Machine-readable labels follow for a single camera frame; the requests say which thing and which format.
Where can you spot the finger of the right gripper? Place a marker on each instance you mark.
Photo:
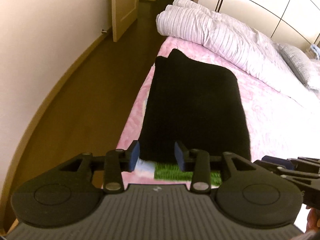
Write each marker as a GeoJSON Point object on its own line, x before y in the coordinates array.
{"type": "Point", "coordinates": [279, 162]}
{"type": "Point", "coordinates": [274, 168]}

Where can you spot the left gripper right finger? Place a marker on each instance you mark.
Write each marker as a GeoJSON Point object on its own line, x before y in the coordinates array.
{"type": "Point", "coordinates": [186, 159]}

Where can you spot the wooden door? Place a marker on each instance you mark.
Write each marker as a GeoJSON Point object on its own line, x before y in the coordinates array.
{"type": "Point", "coordinates": [124, 13]}

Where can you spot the lilac striped folded quilt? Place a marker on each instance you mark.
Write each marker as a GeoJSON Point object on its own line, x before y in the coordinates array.
{"type": "Point", "coordinates": [245, 47]}

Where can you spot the white wardrobe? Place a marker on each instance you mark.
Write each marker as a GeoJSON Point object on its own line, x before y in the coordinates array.
{"type": "Point", "coordinates": [295, 22]}

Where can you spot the grey checked small pillow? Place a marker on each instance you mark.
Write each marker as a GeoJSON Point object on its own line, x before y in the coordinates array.
{"type": "Point", "coordinates": [306, 70]}

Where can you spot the person right hand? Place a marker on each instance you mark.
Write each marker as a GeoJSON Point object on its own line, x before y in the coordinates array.
{"type": "Point", "coordinates": [313, 222]}

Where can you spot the black knit skirt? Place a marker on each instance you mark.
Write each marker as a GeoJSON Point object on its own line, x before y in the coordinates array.
{"type": "Point", "coordinates": [196, 103]}

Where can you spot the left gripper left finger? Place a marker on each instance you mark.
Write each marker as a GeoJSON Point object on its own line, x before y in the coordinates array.
{"type": "Point", "coordinates": [124, 160]}

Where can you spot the green folded towel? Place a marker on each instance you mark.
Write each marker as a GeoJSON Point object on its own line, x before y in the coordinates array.
{"type": "Point", "coordinates": [171, 172]}

